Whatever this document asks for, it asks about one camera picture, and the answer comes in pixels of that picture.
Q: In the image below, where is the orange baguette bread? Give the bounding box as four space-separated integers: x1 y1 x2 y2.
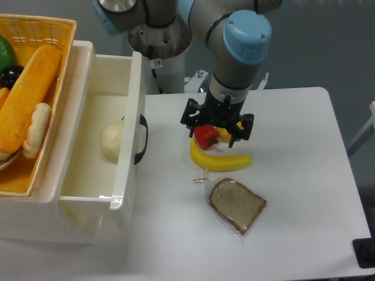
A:
1 44 62 154

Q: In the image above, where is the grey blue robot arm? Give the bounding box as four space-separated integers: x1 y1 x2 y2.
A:
93 1 281 143

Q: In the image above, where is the black device at edge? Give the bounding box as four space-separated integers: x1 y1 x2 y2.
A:
352 238 374 269

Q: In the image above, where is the white top drawer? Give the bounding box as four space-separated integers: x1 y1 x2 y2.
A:
59 51 149 229

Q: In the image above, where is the yellow wicker basket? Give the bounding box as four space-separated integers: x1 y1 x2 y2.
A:
1 14 76 197

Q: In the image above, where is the white drawer cabinet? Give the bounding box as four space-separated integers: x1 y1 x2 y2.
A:
0 40 103 245

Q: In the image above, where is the green fruit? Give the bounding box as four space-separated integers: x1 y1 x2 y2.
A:
0 35 18 73

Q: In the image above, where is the red bell pepper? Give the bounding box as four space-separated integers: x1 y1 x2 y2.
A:
194 124 219 150

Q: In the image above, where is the dark purple fruit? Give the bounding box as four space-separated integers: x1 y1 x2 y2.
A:
1 65 24 90

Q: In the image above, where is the white onion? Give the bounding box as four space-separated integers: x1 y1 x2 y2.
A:
99 119 124 162

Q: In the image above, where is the yellow bell pepper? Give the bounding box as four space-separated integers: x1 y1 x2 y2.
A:
216 121 244 143

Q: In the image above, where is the wrapped bread slice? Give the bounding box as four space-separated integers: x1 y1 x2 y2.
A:
202 177 268 244

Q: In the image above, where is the yellow banana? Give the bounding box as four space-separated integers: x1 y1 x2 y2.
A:
189 139 253 172

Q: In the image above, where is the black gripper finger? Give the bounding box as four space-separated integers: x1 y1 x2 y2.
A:
227 114 254 148
180 98 202 138

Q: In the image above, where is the cream twisted bread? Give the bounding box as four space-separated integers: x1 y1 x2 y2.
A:
23 103 51 159

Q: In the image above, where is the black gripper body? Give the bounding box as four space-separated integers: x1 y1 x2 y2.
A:
199 91 245 129

